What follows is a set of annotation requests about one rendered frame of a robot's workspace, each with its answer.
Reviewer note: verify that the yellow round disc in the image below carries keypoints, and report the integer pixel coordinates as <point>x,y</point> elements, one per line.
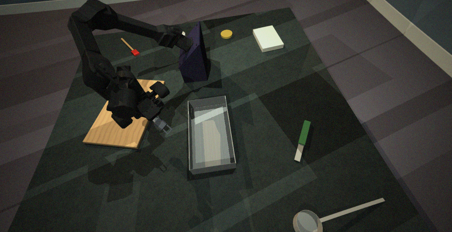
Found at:
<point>226,34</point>

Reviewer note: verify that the wooden cutting board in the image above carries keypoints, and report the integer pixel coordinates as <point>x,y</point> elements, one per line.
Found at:
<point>105,131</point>

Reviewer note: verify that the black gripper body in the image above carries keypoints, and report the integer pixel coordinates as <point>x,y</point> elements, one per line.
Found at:
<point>158,89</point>

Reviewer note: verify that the grey measuring cup with long handle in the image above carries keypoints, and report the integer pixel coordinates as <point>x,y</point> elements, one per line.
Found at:
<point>307,221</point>

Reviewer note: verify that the beige rectangular block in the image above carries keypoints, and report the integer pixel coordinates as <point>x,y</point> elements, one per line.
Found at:
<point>267,38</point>

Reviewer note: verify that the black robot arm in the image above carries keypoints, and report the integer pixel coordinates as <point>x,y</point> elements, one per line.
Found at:
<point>98,72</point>

